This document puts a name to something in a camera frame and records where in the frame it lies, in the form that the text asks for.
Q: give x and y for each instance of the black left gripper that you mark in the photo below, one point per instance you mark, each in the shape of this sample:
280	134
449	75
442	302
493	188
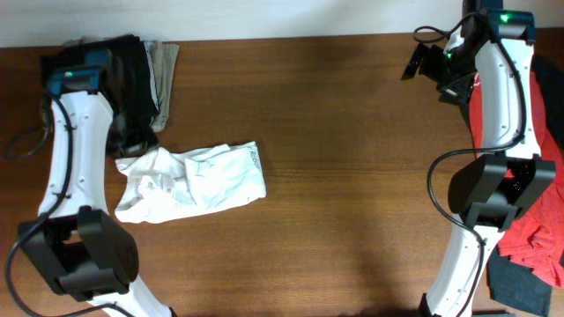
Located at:
144	138

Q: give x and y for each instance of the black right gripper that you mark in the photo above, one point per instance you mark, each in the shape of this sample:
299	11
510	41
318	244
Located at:
458	93

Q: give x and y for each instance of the white t-shirt with robot print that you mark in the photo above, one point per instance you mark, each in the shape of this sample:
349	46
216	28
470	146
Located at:
163	186

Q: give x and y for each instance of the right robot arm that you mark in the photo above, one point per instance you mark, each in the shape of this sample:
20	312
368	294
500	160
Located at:
493	47

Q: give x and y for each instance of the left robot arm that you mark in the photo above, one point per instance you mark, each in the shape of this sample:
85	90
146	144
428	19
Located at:
75	245

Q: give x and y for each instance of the folded black garment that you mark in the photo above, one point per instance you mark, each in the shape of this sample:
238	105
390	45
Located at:
136	88

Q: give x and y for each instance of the folded beige garment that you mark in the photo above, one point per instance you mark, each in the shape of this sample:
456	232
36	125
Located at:
163	79

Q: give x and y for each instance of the red t-shirt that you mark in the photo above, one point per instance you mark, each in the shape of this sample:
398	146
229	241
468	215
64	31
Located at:
536	240

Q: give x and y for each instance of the dark grey garment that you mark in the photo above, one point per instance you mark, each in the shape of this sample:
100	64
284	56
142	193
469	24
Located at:
509	283

